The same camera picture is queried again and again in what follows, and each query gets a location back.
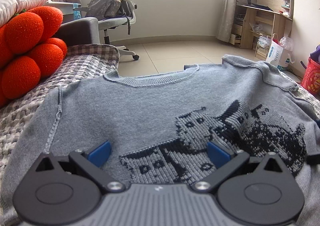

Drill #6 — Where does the red ball-shaped plush cushion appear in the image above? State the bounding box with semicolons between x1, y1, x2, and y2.
1;6;67;106

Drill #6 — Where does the red basket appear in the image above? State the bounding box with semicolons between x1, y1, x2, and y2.
301;57;320;95

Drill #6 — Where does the grey curtain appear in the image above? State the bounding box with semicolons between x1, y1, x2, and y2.
216;0;236;43

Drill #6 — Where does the grey knitted cat sweater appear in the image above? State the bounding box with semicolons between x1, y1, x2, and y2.
1;55;319;225

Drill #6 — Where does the grey patterned bed cover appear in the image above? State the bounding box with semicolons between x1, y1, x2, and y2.
0;43;121;167

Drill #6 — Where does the white paper shopping bag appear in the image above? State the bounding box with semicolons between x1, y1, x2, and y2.
266;34;296;71

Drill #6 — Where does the grey office chair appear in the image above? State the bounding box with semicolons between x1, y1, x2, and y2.
75;0;137;44

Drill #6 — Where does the white pillow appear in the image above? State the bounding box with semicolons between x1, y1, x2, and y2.
0;0;49;27

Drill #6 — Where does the grey backpack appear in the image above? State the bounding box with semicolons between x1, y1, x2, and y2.
86;0;121;21

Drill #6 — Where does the white desk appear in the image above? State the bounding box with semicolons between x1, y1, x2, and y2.
44;0;82;24

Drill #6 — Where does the wooden desk shelf unit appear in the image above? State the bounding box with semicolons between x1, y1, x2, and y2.
229;0;294;60

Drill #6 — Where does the purple plush toy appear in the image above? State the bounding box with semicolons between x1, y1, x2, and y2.
310;45;320;63

